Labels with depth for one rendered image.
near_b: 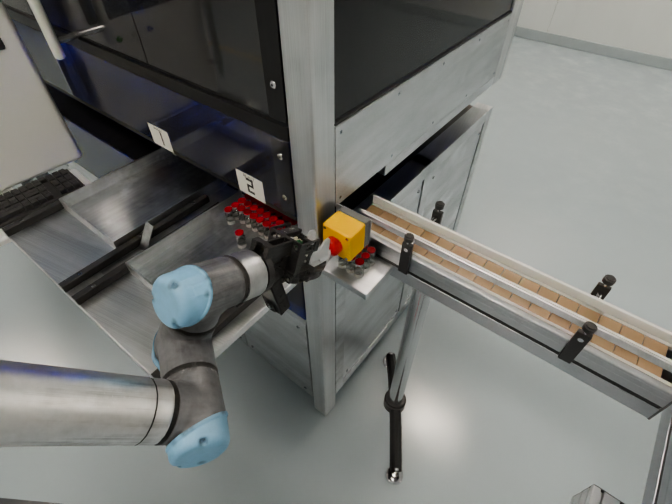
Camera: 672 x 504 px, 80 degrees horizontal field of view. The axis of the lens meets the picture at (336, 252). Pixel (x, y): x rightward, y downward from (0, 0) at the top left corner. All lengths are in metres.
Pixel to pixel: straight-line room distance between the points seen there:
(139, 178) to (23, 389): 0.91
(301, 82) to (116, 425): 0.53
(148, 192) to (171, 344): 0.70
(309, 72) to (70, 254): 0.74
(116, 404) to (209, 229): 0.64
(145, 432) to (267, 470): 1.15
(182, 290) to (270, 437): 1.21
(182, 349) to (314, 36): 0.48
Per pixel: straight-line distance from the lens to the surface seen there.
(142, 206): 1.20
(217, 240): 1.03
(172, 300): 0.54
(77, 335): 2.20
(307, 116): 0.71
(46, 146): 1.61
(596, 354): 0.87
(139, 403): 0.52
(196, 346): 0.60
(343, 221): 0.82
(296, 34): 0.67
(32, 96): 1.56
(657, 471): 0.89
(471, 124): 1.53
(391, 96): 0.91
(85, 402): 0.49
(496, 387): 1.86
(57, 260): 1.15
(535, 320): 0.86
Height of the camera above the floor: 1.58
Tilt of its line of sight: 46 degrees down
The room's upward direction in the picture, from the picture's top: straight up
